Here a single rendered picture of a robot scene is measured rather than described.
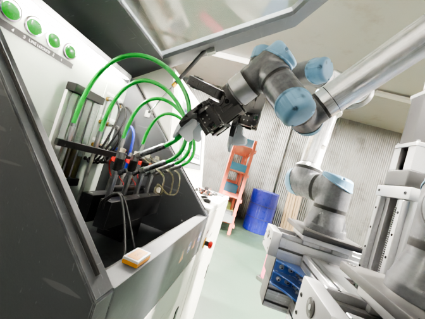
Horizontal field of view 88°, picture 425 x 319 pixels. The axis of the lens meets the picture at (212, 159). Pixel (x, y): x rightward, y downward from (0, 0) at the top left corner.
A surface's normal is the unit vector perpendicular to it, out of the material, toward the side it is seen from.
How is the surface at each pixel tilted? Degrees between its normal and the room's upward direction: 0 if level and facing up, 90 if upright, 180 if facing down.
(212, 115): 103
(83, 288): 90
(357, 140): 90
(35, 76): 90
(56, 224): 90
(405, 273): 72
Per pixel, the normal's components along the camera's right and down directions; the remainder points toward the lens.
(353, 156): -0.10, -0.07
